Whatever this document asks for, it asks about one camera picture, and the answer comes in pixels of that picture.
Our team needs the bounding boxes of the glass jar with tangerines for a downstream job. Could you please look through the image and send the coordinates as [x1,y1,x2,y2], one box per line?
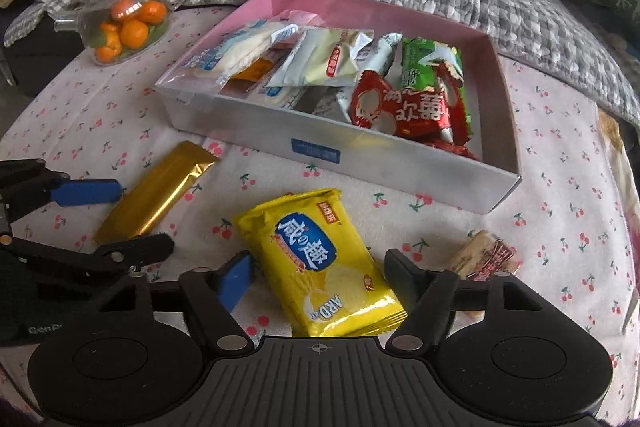
[52,0,175,66]

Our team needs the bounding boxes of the cherry print tablecloth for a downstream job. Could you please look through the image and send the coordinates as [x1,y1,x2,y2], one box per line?
[1,9,639,425]

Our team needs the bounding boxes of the orange snack packet in box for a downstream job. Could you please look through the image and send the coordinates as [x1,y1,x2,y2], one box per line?
[232,57,274,82]

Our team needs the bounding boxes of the white blue milk bread packet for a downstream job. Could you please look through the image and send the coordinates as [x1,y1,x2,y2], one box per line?
[180,20,300,82]

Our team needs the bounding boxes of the white pink cardboard box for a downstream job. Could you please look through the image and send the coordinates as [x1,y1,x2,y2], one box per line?
[155,0,522,215]

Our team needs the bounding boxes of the pale green white snack packet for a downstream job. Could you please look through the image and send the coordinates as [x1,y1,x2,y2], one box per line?
[267,27,374,88]

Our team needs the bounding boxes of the gold brown wafer bar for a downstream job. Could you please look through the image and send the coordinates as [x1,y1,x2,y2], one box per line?
[94,141,218,245]

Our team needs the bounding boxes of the yellow cracker packet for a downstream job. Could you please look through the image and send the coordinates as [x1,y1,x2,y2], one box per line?
[236,188,407,337]

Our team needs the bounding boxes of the pink snack packet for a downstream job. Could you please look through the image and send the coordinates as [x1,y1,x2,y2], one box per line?
[276,9,324,27]

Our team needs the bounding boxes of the white brown cake packet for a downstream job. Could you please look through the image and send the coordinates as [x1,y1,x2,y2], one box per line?
[356,32,402,77]

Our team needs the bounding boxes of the small brown biscuit packet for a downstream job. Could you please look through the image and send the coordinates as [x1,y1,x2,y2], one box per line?
[446,230,522,282]

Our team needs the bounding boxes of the red candy packet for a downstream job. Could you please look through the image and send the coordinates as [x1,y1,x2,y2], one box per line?
[349,70,472,146]

